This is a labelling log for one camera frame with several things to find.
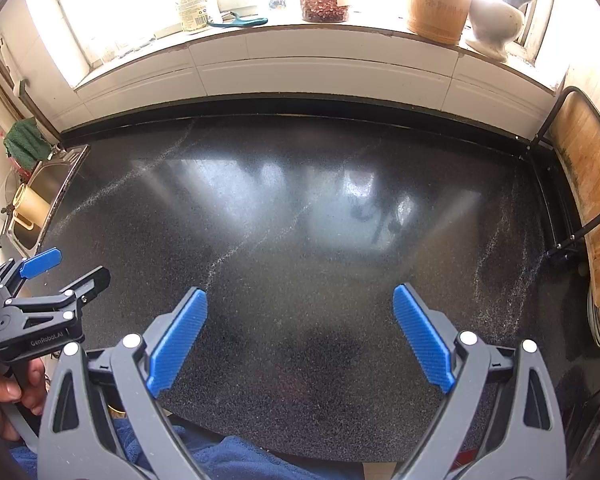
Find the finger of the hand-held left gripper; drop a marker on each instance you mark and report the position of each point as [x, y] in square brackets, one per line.
[42, 261]
[87, 285]

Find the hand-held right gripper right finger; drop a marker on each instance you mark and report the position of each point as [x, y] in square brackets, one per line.
[425, 337]

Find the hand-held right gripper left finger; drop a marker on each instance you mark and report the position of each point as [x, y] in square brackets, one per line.
[177, 340]

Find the person's left hand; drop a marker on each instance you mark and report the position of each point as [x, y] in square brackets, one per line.
[0, 392]

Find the yellow plastic cup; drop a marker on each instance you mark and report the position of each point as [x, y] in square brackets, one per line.
[30, 207]

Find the steel sink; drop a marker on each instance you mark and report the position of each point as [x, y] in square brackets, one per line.
[55, 175]

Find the green cloth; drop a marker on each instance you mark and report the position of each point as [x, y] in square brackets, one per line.
[25, 142]

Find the blue fleece clothing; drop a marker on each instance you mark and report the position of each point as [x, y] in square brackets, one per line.
[260, 460]

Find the black metal board rack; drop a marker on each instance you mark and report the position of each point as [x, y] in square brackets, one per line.
[565, 256]

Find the wooden cutting board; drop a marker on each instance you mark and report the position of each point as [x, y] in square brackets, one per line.
[595, 170]

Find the dish soap bottle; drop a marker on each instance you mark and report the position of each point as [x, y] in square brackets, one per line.
[194, 12]

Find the wooden utensil holder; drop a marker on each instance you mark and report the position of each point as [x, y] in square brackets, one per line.
[437, 5]

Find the jar of red beans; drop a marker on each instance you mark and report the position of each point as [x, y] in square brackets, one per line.
[325, 7]

